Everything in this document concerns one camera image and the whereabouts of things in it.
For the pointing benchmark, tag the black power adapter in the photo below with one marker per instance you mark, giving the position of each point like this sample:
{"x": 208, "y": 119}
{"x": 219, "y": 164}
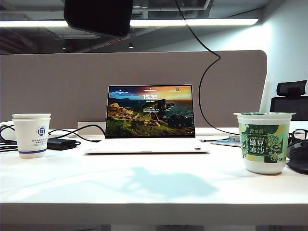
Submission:
{"x": 61, "y": 144}

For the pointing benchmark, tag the flat blue white booklet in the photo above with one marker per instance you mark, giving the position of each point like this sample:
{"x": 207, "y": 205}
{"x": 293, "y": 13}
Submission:
{"x": 225, "y": 143}

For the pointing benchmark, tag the white paper cup blue logo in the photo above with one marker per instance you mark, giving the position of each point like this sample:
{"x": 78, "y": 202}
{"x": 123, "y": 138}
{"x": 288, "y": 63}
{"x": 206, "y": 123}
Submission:
{"x": 31, "y": 139}

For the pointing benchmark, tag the black smartphone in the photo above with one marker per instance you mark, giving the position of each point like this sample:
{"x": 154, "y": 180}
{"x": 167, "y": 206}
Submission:
{"x": 98, "y": 16}

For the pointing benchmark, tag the white laptop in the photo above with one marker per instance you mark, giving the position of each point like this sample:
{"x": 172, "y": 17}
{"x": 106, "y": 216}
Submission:
{"x": 149, "y": 115}

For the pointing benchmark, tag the small black pendant lamp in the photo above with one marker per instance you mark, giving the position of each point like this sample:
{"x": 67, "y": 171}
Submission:
{"x": 131, "y": 45}
{"x": 63, "y": 47}

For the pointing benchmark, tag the green white dessert cup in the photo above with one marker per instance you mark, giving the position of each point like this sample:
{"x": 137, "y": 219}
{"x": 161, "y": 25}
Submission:
{"x": 263, "y": 166}

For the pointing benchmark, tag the black mesh office chair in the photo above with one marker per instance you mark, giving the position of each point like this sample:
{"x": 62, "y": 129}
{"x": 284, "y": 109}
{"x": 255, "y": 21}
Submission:
{"x": 288, "y": 106}

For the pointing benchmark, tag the white drinking straw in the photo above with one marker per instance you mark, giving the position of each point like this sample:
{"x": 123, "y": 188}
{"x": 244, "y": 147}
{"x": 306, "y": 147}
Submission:
{"x": 266, "y": 96}

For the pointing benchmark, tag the long ceiling light strip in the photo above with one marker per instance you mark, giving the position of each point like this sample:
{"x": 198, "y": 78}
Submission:
{"x": 216, "y": 22}

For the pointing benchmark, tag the grey-brown desk partition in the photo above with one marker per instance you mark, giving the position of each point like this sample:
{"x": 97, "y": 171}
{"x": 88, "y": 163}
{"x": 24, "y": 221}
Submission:
{"x": 60, "y": 84}

